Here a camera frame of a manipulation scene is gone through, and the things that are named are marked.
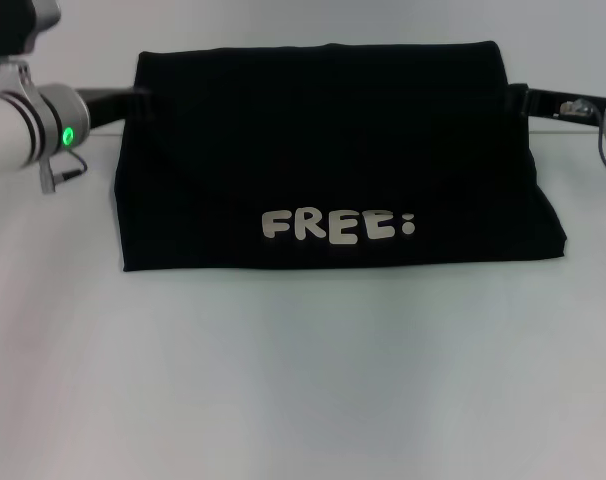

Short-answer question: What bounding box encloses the black t-shirt with FREE print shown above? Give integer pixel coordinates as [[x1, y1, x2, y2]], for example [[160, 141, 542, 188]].
[[113, 39, 568, 274]]

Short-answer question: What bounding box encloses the silver plug on right gripper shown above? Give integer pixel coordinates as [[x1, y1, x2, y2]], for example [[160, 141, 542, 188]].
[[560, 99, 593, 118]]

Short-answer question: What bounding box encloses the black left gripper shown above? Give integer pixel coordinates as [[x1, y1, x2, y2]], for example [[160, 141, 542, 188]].
[[74, 86, 155, 127]]

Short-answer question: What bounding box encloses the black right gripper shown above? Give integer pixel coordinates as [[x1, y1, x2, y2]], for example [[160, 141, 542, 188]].
[[506, 82, 606, 122]]

